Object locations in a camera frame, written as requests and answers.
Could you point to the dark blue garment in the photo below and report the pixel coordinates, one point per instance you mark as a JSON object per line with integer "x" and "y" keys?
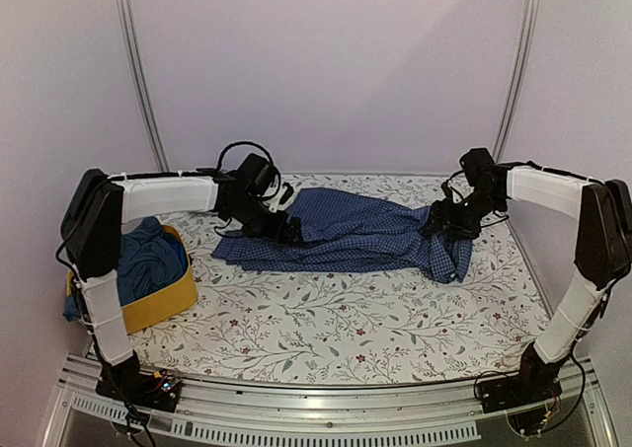
{"x": 150, "y": 259}

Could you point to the floral patterned table cloth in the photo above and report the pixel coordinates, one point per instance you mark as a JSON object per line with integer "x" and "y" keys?
{"x": 347, "y": 328}

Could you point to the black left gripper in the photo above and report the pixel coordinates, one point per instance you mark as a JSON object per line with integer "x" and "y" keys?
{"x": 293, "y": 227}

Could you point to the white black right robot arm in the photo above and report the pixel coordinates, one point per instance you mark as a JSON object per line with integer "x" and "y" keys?
{"x": 602, "y": 252}

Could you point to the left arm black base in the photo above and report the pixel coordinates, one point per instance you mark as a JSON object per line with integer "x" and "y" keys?
{"x": 127, "y": 384}

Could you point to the left aluminium frame post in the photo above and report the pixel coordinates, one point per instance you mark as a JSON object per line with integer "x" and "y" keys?
{"x": 140, "y": 85}

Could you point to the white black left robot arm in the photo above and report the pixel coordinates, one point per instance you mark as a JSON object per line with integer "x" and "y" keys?
{"x": 91, "y": 232}

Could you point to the blue checkered shirt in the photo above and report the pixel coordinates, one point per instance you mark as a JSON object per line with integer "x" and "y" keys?
{"x": 350, "y": 233}

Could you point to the yellow laundry basket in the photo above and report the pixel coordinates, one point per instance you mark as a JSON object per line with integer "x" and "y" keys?
{"x": 158, "y": 304}

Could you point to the aluminium frame post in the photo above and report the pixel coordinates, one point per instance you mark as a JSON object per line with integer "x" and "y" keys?
{"x": 140, "y": 85}
{"x": 526, "y": 31}

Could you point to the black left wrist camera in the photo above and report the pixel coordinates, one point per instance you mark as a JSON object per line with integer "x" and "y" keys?
{"x": 257, "y": 174}

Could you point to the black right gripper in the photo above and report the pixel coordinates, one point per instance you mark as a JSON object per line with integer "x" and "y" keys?
{"x": 437, "y": 211}

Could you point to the right aluminium frame post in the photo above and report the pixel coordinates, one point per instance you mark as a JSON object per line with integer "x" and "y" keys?
{"x": 526, "y": 31}

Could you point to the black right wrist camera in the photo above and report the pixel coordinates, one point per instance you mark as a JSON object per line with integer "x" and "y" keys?
{"x": 475, "y": 164}

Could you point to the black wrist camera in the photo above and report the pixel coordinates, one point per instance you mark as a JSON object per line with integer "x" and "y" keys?
{"x": 257, "y": 174}
{"x": 475, "y": 164}

